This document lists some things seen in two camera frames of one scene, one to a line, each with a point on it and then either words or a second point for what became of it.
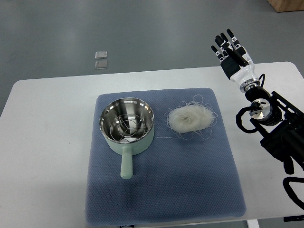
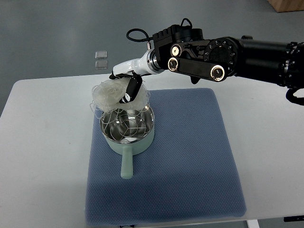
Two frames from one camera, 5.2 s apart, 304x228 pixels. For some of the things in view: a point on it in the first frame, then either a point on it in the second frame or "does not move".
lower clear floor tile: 101,64 does not move
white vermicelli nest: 196,116 -> 107,95
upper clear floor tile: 100,55 does not move
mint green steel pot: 128,126 does not move
